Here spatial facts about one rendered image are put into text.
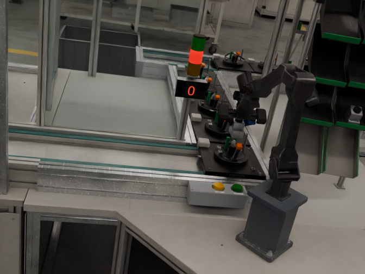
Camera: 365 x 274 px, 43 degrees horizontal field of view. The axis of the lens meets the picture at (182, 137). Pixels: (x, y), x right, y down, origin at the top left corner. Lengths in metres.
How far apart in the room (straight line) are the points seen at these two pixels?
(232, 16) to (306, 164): 7.46
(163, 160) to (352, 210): 0.79
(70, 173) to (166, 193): 0.35
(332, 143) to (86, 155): 0.98
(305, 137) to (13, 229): 1.16
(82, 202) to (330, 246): 0.88
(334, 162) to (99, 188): 0.93
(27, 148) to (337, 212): 1.24
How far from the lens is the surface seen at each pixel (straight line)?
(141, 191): 1.70
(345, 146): 1.99
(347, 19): 1.85
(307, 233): 1.77
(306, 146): 1.92
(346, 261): 1.72
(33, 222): 1.73
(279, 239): 1.56
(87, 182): 1.69
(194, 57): 1.79
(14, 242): 1.81
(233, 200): 1.68
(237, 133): 1.80
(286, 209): 1.48
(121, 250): 1.75
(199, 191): 1.64
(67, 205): 1.66
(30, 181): 1.73
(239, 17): 9.23
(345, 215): 1.97
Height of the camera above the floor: 1.82
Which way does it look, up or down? 26 degrees down
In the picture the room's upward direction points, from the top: 10 degrees clockwise
